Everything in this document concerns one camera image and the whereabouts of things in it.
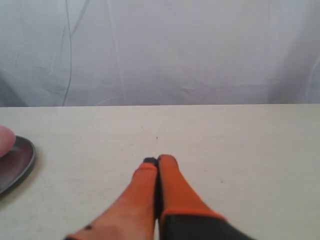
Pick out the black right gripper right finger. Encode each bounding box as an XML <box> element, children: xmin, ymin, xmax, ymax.
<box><xmin>158</xmin><ymin>154</ymin><xmax>252</xmax><ymax>240</ymax></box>

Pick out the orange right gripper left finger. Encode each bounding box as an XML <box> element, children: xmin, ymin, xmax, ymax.
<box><xmin>65</xmin><ymin>157</ymin><xmax>158</xmax><ymax>240</ymax></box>

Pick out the large round metal plate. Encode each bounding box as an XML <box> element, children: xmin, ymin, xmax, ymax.
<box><xmin>0</xmin><ymin>136</ymin><xmax>37</xmax><ymax>198</ymax></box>

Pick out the pink toy peach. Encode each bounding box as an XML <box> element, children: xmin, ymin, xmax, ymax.
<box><xmin>0</xmin><ymin>125</ymin><xmax>16</xmax><ymax>158</ymax></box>

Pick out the white fabric backdrop curtain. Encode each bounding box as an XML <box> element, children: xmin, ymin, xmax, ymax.
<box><xmin>0</xmin><ymin>0</ymin><xmax>320</xmax><ymax>107</ymax></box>

